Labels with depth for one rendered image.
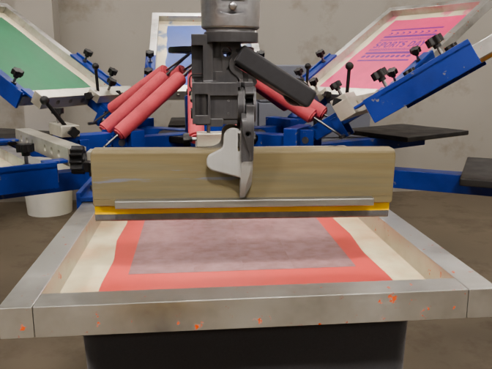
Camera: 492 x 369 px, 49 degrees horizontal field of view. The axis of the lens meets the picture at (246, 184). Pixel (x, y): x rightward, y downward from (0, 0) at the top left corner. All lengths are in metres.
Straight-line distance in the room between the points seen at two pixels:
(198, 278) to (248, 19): 0.36
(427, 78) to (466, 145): 4.55
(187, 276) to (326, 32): 4.75
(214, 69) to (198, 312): 0.30
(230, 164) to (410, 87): 0.88
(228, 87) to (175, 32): 2.53
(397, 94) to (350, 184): 0.78
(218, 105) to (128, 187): 0.16
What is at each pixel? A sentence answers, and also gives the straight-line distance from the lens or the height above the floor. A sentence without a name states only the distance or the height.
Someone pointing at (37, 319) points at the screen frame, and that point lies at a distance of 0.67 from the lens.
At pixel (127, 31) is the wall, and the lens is 5.28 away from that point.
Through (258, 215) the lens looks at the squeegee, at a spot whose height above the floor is 1.05.
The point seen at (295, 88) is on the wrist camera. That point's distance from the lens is 0.71.
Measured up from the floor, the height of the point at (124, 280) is 0.96.
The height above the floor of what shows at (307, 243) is 0.96.
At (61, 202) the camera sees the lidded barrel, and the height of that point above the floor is 0.12.
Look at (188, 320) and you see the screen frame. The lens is 0.65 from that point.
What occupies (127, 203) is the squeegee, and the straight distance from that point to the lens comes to 0.73.
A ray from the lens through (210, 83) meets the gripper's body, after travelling 0.69.
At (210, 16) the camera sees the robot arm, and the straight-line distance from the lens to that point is 0.70.
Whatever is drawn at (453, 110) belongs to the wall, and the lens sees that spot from 5.92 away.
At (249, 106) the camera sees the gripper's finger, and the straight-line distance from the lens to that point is 0.69.
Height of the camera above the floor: 1.25
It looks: 12 degrees down
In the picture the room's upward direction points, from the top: straight up
